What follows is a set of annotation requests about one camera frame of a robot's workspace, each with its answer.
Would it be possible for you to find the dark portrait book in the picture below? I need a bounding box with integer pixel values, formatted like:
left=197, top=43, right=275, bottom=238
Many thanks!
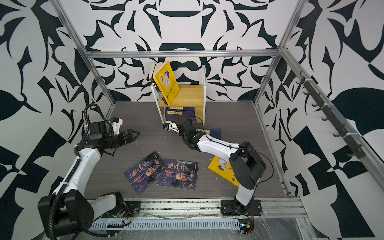
left=124, top=152, right=167, bottom=196
left=158, top=159, right=199, bottom=191

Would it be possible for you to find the yellow cartoon book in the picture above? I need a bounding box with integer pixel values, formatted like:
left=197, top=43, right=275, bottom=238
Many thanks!
left=208, top=156, right=240, bottom=187
left=155, top=62, right=180, bottom=106

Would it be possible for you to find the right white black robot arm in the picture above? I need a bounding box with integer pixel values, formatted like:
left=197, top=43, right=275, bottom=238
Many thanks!
left=163, top=117, right=267, bottom=214

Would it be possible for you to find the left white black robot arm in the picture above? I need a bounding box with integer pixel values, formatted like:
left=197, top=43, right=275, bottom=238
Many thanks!
left=38, top=103, right=140, bottom=240

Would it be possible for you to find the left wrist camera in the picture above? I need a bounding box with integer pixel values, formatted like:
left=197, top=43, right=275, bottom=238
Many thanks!
left=109, top=118, right=123, bottom=135

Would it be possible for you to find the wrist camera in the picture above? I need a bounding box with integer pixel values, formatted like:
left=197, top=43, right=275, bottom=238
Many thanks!
left=109, top=118, right=123, bottom=135
left=163, top=121, right=179, bottom=133

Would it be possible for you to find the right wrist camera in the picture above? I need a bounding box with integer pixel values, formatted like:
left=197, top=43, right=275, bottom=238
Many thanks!
left=163, top=121, right=179, bottom=133

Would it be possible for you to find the wooden white frame bookshelf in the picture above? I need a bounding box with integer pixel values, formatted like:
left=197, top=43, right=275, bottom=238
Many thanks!
left=151, top=65, right=207, bottom=126

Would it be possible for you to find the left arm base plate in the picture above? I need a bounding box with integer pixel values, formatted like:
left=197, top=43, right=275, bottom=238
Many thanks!
left=117, top=201, right=142, bottom=219

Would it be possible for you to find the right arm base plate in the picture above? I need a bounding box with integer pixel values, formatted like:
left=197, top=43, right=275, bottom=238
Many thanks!
left=220, top=199, right=263, bottom=217

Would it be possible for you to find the white slotted cable duct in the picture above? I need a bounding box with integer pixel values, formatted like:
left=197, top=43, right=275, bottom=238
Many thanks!
left=90, top=219, right=240, bottom=231

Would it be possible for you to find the wall coat hook rail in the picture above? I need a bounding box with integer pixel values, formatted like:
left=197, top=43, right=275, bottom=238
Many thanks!
left=297, top=71, right=366, bottom=159

